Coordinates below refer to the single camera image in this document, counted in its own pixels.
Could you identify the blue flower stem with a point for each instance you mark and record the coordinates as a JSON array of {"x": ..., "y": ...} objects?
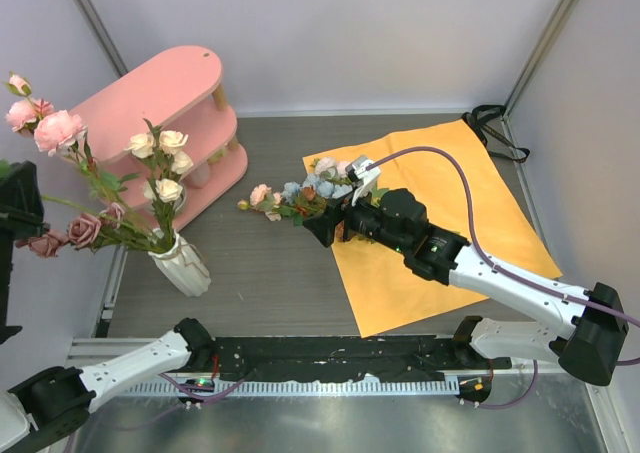
[{"x": 325, "y": 187}]

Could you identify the small pink bud stem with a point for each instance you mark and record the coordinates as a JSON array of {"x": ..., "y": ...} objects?
[{"x": 275, "y": 205}]

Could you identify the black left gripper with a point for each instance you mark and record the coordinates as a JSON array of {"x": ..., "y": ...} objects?
[{"x": 21, "y": 199}]

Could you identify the white ribbed ceramic vase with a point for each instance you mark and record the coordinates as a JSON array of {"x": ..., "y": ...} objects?
[{"x": 184, "y": 267}]

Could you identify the green mug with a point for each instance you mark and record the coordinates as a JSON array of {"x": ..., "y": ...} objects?
[{"x": 217, "y": 156}]

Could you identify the beige bowl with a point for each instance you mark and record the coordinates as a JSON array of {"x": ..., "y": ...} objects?
[{"x": 180, "y": 203}]

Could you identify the mauve rose flower stem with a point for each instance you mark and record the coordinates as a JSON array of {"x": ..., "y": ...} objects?
[{"x": 110, "y": 227}]

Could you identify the rust brown rose stem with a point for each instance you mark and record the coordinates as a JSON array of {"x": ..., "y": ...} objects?
[{"x": 305, "y": 208}]

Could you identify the pink faceted cup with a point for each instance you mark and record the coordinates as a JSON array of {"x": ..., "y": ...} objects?
[{"x": 199, "y": 177}]

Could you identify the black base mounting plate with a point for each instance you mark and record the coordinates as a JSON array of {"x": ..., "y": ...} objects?
[{"x": 340, "y": 359}]

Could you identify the peach rose flower stem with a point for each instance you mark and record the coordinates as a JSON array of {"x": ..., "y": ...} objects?
[{"x": 162, "y": 152}]

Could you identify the white slotted cable duct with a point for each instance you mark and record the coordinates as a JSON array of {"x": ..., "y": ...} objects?
[{"x": 369, "y": 386}]

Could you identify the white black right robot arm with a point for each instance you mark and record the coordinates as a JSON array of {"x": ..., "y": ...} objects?
[{"x": 581, "y": 330}]

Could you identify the large peach peony stem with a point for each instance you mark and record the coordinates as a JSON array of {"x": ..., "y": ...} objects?
[{"x": 322, "y": 166}]

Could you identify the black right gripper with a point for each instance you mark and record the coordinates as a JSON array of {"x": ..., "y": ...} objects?
[{"x": 323, "y": 226}]

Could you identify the pink rose flower stem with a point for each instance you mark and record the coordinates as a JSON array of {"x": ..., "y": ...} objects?
[{"x": 64, "y": 134}]

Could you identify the pink three-tier shelf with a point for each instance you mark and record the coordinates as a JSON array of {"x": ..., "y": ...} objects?
[{"x": 180, "y": 92}]

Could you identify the orange yellow wrapping paper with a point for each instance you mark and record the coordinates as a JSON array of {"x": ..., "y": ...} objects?
[{"x": 443, "y": 188}]

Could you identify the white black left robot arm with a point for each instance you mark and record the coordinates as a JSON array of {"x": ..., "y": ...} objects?
[{"x": 56, "y": 402}]

